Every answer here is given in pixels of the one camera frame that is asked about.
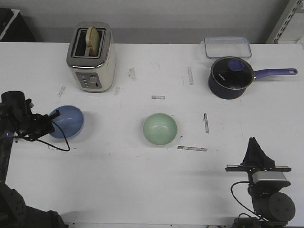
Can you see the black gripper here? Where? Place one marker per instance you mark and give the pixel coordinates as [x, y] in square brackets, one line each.
[262, 181]
[36, 125]

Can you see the clear container with blue rim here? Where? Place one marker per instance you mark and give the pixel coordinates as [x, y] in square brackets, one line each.
[217, 47]

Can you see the cream two-slot toaster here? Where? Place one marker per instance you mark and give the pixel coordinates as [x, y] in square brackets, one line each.
[92, 74]

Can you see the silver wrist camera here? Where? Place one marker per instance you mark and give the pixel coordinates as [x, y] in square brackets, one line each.
[272, 176]

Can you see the slice of toast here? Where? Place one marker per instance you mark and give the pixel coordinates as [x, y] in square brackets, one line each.
[92, 41]

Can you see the white slotted shelf upright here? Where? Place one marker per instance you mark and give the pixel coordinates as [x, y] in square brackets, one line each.
[289, 28]

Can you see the dark blue saucepan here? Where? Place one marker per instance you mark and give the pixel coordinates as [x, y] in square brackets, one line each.
[232, 94]

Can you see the glass lid with blue knob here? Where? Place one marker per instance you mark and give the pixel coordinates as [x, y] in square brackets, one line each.
[232, 73]

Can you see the light green bowl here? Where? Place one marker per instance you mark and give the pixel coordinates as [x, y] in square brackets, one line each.
[160, 129]

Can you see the black box in corner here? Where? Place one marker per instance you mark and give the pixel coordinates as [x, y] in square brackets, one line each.
[13, 27]

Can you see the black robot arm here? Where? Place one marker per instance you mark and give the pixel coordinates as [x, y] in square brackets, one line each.
[271, 207]
[17, 120]

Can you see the blue bowl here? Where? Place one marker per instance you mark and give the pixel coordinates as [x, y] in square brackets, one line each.
[70, 120]

